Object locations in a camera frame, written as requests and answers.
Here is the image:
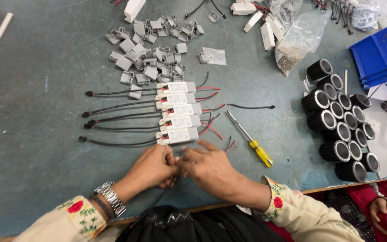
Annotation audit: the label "person's left hand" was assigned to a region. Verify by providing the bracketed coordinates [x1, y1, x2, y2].
[128, 144, 181, 194]

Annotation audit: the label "person's right hand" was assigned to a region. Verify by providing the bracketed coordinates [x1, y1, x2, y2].
[176, 139, 245, 203]

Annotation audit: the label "black cable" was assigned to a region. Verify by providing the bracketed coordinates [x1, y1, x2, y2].
[129, 175, 180, 231]

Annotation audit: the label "silver metal wristwatch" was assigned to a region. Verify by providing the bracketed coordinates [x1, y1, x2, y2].
[94, 181, 127, 218]

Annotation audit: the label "person's black clothing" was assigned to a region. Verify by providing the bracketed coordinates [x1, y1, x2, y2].
[116, 204, 283, 242]

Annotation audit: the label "black wrist band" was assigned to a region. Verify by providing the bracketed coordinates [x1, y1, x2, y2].
[89, 195, 115, 220]

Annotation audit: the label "pile of grey plastic caps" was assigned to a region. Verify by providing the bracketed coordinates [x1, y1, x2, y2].
[105, 12, 219, 100]

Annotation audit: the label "small clear plastic bag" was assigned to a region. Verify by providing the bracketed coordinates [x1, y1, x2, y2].
[202, 47, 227, 66]

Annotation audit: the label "metal spring clip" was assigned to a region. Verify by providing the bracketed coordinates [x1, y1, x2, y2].
[302, 69, 314, 93]

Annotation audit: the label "group of black lamp housings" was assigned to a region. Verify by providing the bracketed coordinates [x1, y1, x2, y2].
[301, 58, 381, 184]

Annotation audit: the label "white plastic driver housing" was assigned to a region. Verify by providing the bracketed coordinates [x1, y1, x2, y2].
[265, 15, 285, 41]
[124, 0, 146, 24]
[230, 3, 258, 16]
[260, 22, 276, 51]
[243, 11, 264, 33]

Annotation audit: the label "clear bag of metal screws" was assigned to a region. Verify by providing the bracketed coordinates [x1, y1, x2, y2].
[274, 9, 332, 78]

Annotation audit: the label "grey board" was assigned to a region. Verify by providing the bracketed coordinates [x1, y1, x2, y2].
[361, 97, 387, 179]

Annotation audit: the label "white paper sheet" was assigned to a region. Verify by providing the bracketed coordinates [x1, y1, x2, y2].
[368, 83, 387, 101]

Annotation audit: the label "stack of blue plastic bins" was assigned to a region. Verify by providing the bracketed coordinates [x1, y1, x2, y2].
[349, 16, 387, 95]

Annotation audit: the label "crumpled clear plastic bag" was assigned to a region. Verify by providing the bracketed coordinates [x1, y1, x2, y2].
[351, 0, 387, 31]

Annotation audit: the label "loose red and black wires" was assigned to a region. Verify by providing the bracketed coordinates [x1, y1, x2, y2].
[223, 134, 237, 155]

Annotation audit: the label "white led driver with cables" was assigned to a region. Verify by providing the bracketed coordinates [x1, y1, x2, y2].
[87, 102, 276, 127]
[78, 121, 224, 148]
[85, 70, 221, 99]
[83, 113, 220, 132]
[81, 90, 220, 118]

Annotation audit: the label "yellow handled screwdriver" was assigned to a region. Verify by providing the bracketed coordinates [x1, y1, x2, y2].
[226, 110, 274, 168]

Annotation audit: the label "black cables with connectors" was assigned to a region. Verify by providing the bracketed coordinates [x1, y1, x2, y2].
[184, 0, 227, 19]

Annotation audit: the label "bundle of black wires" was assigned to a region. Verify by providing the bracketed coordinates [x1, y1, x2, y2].
[309, 0, 354, 35]

